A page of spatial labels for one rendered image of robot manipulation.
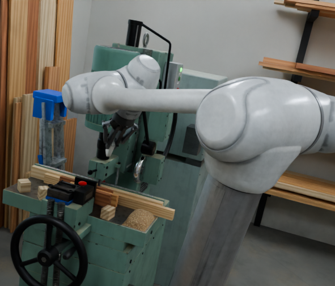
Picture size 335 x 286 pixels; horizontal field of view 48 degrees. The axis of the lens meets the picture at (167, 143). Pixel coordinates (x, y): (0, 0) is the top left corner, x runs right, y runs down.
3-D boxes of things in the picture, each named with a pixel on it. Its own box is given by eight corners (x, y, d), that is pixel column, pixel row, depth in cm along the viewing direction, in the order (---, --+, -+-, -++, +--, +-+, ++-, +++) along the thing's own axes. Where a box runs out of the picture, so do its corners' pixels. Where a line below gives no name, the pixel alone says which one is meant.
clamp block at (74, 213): (37, 222, 135) (39, 198, 132) (58, 208, 147) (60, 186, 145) (75, 234, 131) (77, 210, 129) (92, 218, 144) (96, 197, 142)
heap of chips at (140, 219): (121, 224, 137) (123, 215, 136) (135, 210, 151) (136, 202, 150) (144, 231, 135) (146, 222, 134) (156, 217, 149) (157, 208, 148)
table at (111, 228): (-17, 211, 141) (-16, 197, 139) (33, 186, 169) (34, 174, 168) (134, 261, 127) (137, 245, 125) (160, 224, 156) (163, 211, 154)
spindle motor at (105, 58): (75, 127, 143) (85, 43, 135) (96, 120, 159) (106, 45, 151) (118, 138, 139) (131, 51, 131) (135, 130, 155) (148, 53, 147)
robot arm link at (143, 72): (137, 83, 123) (102, 89, 115) (153, 46, 112) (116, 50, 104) (154, 108, 119) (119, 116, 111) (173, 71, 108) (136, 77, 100)
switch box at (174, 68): (158, 97, 169) (165, 61, 165) (165, 95, 178) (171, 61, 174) (172, 100, 167) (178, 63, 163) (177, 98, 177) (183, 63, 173)
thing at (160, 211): (43, 183, 161) (44, 173, 160) (46, 181, 163) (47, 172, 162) (172, 221, 148) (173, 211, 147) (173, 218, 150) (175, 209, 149)
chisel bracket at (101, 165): (86, 179, 150) (89, 159, 148) (101, 170, 163) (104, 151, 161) (103, 184, 148) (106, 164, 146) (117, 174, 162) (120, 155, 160)
